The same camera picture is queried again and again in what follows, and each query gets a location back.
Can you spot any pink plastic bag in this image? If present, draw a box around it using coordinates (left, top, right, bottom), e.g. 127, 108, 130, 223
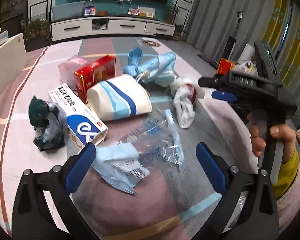
58, 55, 88, 90

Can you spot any red cigarette carton box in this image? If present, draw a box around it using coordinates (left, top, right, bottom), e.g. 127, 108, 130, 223
74, 55, 116, 104

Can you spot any white blue toothpaste box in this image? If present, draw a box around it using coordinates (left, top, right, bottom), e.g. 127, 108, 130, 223
49, 83, 108, 151

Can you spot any black camera box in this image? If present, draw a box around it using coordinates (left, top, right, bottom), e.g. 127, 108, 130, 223
254, 42, 281, 83

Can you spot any potted green plant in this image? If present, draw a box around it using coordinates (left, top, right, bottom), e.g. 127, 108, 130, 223
23, 18, 50, 41

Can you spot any light blue mailer bag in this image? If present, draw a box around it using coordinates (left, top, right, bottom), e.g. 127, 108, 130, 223
92, 142, 150, 195

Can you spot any patterned pink grey rug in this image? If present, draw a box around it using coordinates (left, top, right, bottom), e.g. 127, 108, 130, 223
0, 36, 261, 240

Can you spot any clear zip plastic bag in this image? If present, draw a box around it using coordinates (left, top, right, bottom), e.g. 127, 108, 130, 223
119, 108, 185, 172

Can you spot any person right hand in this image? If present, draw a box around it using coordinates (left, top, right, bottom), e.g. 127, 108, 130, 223
247, 114, 296, 164

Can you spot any red paper shopping bag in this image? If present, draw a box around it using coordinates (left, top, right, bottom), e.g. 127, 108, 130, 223
216, 58, 236, 75

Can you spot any white TV cabinet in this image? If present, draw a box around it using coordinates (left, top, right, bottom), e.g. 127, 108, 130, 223
51, 16, 175, 42

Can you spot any white plastic bag of clutter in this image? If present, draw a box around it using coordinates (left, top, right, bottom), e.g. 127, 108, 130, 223
232, 61, 258, 76

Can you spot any grey yellow curtain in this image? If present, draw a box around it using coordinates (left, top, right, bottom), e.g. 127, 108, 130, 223
186, 0, 300, 109

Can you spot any light blue fabric bag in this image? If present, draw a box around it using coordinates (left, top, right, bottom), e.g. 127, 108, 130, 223
122, 52, 177, 87

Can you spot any upright vacuum cleaner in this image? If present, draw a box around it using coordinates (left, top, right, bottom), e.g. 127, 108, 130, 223
197, 11, 243, 69

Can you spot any dark green wrapper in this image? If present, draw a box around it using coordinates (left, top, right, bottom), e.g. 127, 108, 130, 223
28, 96, 68, 152

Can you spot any white storage box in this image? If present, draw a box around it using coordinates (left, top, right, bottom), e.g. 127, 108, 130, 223
0, 33, 27, 94

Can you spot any yellow sleeve forearm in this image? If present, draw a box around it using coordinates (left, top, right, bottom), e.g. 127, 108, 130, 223
273, 150, 300, 200

